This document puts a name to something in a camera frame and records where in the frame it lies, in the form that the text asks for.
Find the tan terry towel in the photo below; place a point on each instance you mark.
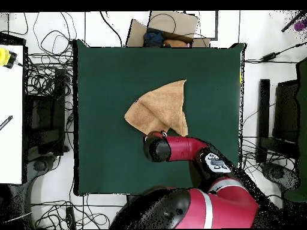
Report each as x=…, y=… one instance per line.
x=160, y=107

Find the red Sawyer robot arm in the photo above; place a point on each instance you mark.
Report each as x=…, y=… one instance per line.
x=184, y=147

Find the dark green table cloth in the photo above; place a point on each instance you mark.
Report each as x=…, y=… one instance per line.
x=108, y=167

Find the orange garment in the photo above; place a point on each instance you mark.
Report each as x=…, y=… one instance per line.
x=175, y=43

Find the dark blue garment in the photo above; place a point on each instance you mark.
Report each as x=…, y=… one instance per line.
x=153, y=38

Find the brown cardboard box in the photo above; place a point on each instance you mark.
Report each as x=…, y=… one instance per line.
x=182, y=24

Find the black upright bar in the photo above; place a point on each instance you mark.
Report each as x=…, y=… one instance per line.
x=263, y=115

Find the dark grey stand base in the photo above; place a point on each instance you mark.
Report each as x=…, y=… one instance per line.
x=278, y=173
x=40, y=165

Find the black power strip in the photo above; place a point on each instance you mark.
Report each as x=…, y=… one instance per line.
x=70, y=218

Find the black monitor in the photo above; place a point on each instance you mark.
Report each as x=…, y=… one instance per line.
x=286, y=110

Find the black power adapter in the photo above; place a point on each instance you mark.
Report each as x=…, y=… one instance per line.
x=269, y=56

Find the white board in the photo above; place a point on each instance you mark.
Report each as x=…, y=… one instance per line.
x=10, y=148

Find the black marker pen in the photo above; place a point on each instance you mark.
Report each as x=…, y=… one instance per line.
x=6, y=122

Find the yellow and black tool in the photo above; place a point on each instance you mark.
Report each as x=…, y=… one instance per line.
x=4, y=57

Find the purple object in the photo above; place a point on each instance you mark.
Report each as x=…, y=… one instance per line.
x=301, y=25

